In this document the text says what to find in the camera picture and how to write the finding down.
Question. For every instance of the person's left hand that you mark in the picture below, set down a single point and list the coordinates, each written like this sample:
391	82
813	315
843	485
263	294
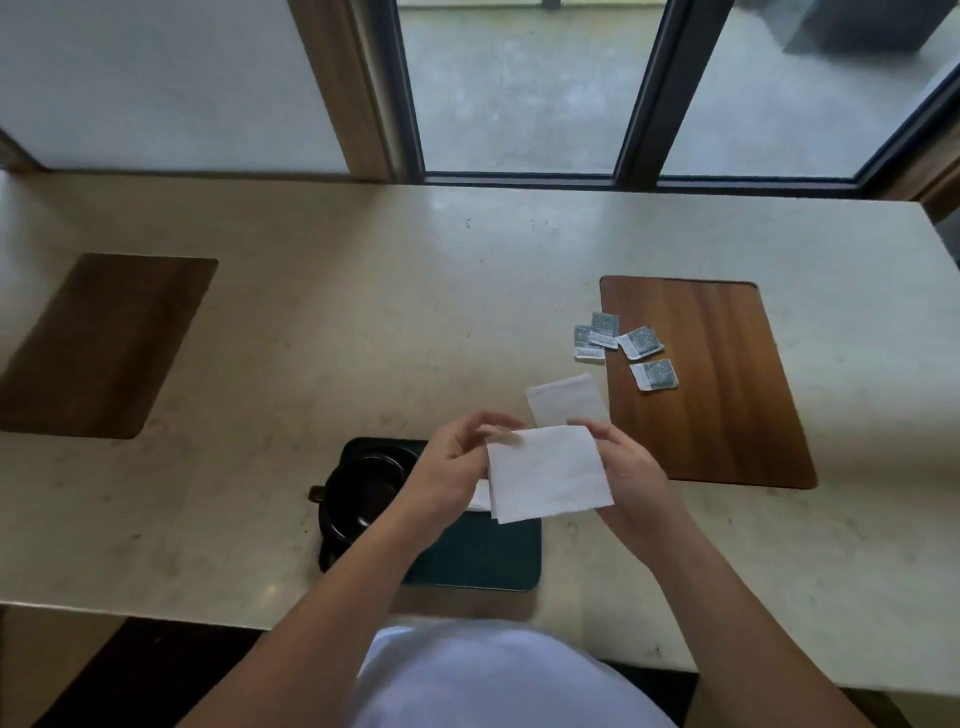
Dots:
446	480

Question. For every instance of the person's right hand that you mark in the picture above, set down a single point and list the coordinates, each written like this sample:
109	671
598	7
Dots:
641	495

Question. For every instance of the white paper napkin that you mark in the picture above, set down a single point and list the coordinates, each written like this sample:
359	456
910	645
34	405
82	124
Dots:
562	401
547	472
480	496

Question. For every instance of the dark green tray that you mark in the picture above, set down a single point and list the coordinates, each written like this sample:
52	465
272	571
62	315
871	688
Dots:
487	555

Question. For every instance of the black cup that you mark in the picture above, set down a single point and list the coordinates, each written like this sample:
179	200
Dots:
360	495

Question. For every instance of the grey sachet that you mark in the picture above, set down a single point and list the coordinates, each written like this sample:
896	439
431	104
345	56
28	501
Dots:
654	375
582	345
640	342
604	328

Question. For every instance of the black saucer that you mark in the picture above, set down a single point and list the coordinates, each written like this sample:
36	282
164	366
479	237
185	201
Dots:
330	559

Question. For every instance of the person's right forearm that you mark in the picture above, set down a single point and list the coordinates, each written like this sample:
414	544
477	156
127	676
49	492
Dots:
742	645

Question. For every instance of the person's left forearm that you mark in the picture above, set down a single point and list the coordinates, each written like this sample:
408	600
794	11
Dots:
322	637

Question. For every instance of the person's white shirt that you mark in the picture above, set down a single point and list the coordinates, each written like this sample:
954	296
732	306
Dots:
502	682

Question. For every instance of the brown wooden placemat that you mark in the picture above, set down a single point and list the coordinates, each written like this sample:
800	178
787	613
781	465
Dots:
105	345
720	382

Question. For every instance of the dark grey outdoor box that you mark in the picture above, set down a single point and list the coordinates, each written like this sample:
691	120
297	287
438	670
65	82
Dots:
862	26

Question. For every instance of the black window frame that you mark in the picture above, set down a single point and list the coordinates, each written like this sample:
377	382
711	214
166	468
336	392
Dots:
667	90

